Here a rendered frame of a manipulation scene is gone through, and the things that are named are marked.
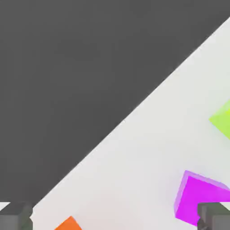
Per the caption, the large orange box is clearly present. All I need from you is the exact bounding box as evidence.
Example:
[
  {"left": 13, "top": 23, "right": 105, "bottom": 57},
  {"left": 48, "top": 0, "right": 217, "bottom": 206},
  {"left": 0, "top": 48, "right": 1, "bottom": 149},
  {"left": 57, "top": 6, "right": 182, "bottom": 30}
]
[{"left": 53, "top": 215, "right": 83, "bottom": 230}]

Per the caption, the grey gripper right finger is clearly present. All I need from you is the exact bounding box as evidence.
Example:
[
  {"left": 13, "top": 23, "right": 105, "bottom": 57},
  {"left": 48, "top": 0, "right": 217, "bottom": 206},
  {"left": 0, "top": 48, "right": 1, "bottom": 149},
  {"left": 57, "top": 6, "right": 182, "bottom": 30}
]
[{"left": 197, "top": 201, "right": 230, "bottom": 230}]

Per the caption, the large lime green box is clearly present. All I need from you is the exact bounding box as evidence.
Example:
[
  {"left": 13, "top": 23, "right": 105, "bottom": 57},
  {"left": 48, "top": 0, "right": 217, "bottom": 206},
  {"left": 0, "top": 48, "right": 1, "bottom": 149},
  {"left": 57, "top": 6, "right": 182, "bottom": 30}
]
[{"left": 208, "top": 100, "right": 230, "bottom": 140}]

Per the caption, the large magenta box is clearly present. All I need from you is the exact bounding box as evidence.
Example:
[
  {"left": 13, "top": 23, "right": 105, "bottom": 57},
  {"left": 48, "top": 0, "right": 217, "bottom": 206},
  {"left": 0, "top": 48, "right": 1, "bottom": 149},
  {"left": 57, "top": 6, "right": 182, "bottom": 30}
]
[{"left": 173, "top": 170, "right": 230, "bottom": 226}]

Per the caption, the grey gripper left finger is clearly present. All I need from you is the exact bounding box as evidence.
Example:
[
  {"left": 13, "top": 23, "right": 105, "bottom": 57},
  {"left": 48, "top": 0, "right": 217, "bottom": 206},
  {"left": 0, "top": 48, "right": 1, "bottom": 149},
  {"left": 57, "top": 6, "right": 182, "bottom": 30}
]
[{"left": 0, "top": 201, "right": 34, "bottom": 230}]

